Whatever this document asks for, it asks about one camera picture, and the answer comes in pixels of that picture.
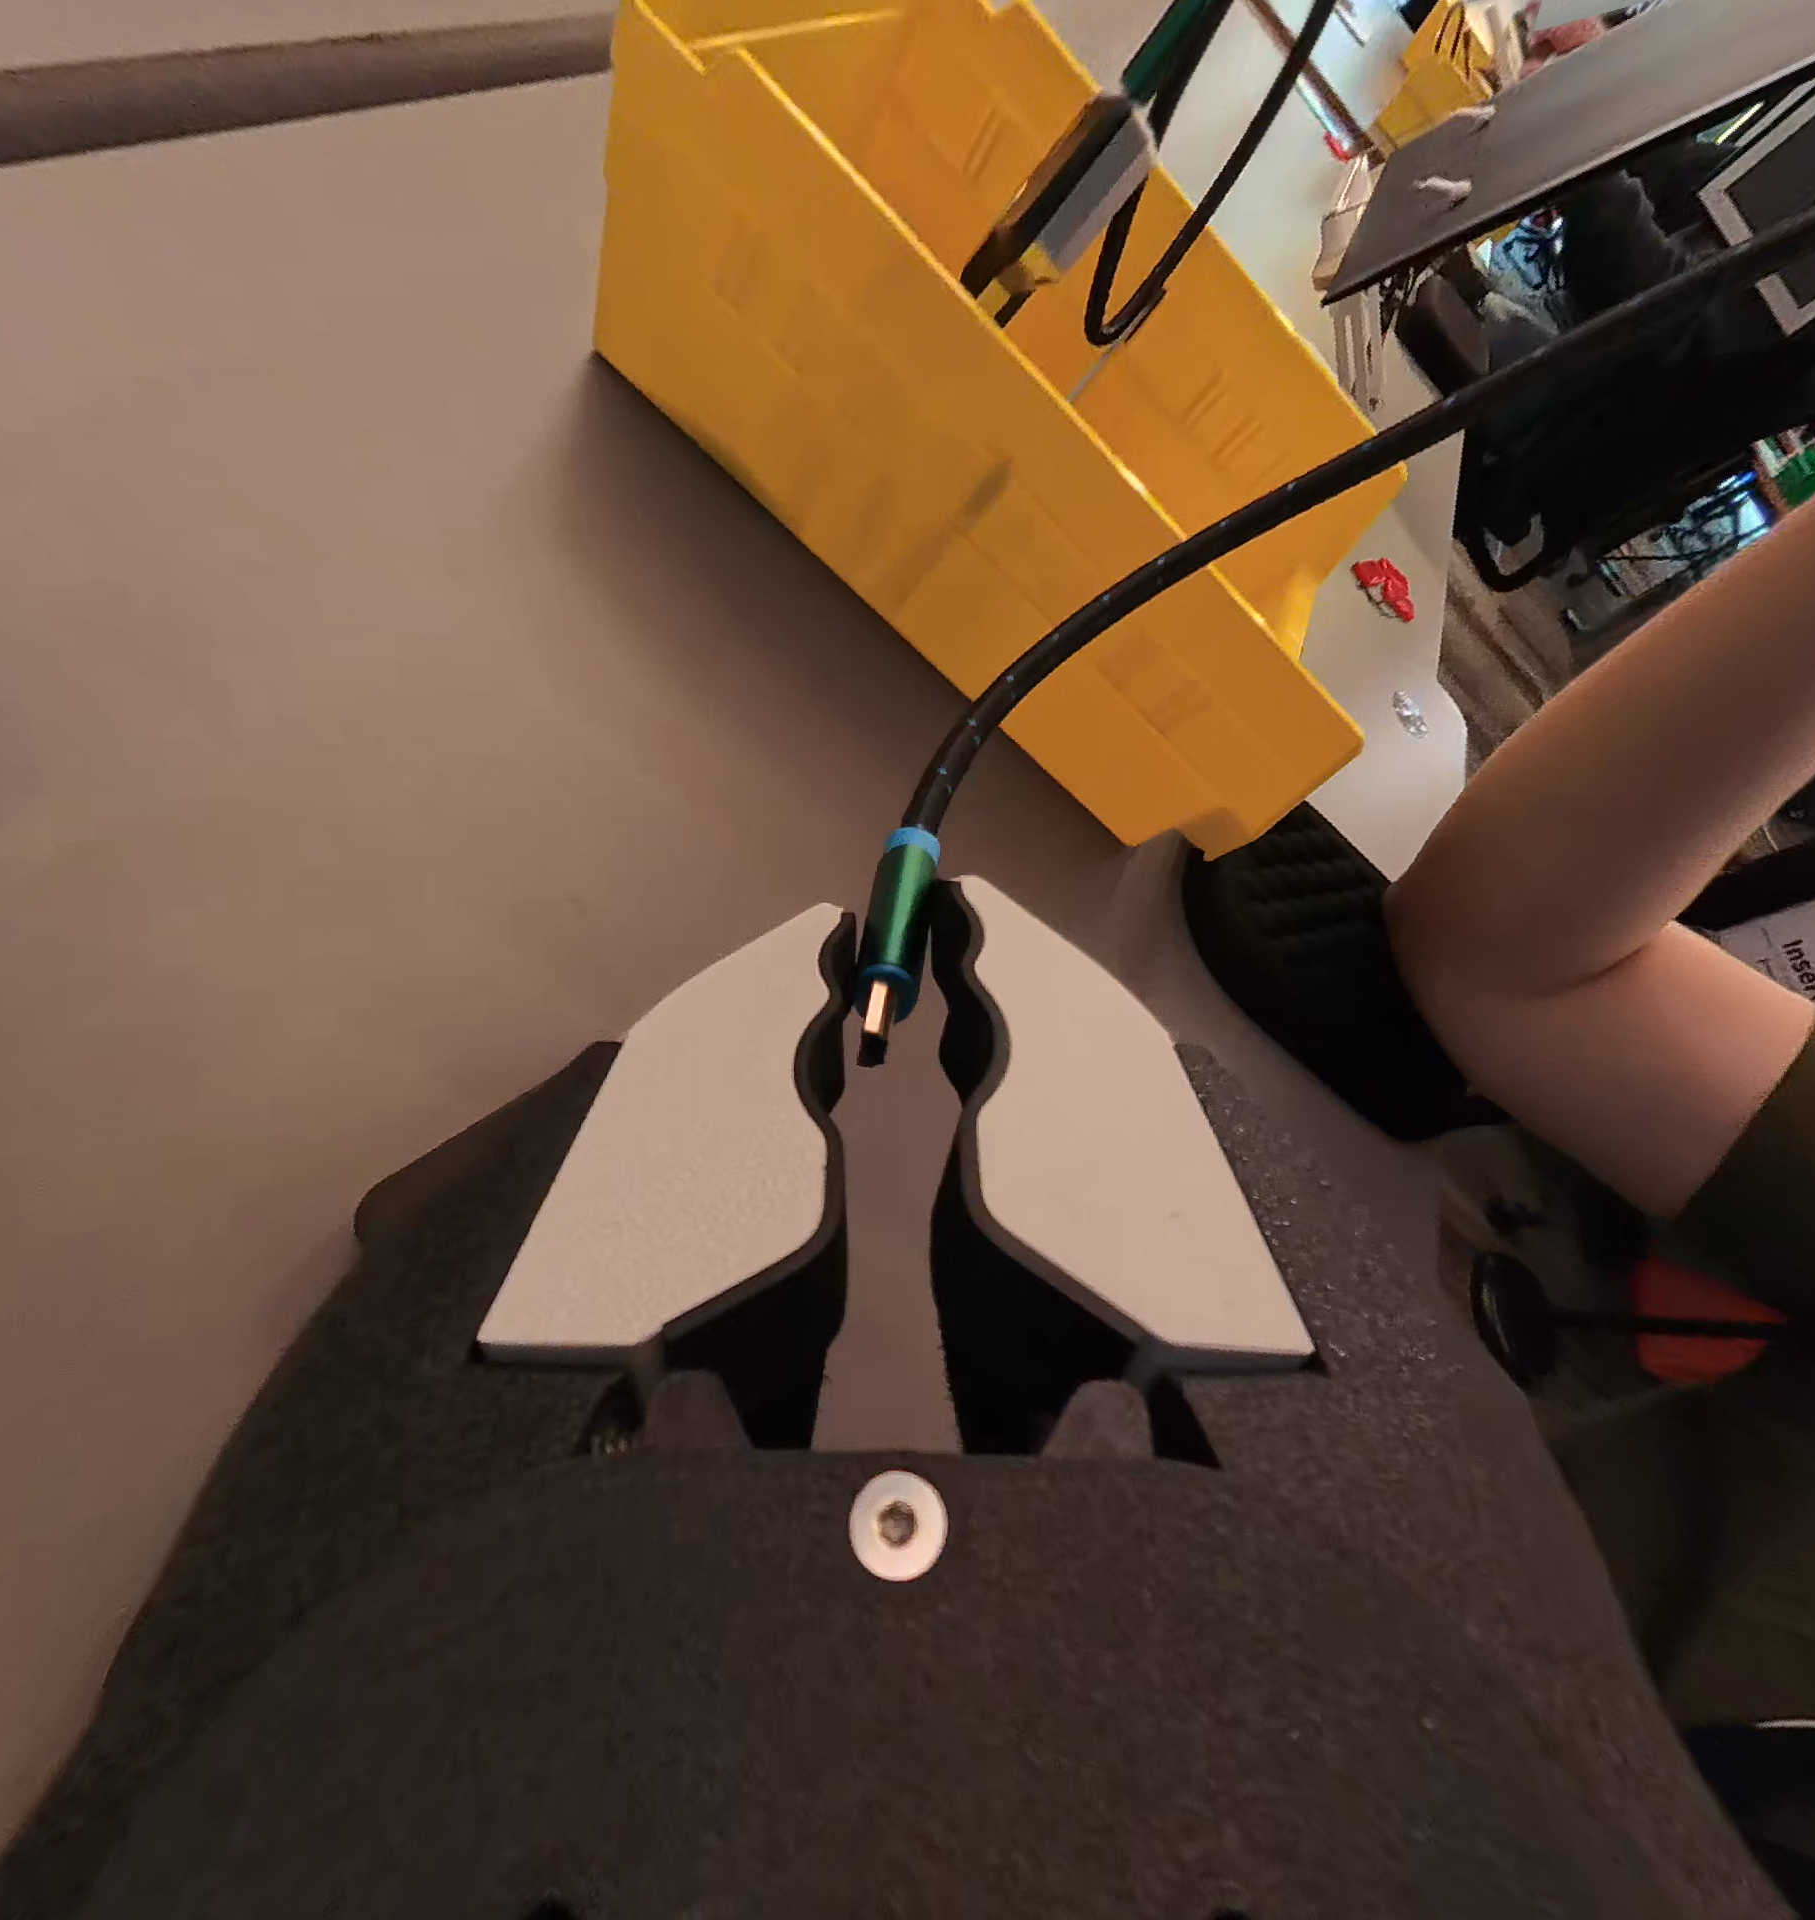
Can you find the black foam pad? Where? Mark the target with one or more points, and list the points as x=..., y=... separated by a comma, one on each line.
x=1298, y=960

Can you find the small red object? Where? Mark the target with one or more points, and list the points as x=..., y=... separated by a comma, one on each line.
x=1384, y=585

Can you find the small yellow bin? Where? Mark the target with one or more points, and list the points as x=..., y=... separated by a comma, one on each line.
x=1432, y=75

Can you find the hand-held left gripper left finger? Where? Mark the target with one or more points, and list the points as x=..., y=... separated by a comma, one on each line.
x=683, y=1171

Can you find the yellow plastic bin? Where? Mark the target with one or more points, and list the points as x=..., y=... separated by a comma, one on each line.
x=849, y=451

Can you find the black table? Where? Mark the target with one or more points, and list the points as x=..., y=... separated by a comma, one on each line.
x=1568, y=164

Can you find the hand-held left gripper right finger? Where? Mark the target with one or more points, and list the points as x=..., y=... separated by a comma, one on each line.
x=1118, y=1184

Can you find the white printed paper sheet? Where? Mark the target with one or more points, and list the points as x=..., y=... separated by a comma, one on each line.
x=1808, y=953

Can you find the person's right forearm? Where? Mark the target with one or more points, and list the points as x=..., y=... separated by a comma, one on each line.
x=1598, y=795

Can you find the olive green shirt sleeve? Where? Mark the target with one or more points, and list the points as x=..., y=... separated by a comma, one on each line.
x=1792, y=1184

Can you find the white framed monitor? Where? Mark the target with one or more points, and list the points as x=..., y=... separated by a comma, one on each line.
x=1786, y=195

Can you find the orange and black tool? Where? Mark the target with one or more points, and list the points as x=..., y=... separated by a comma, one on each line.
x=1688, y=1321

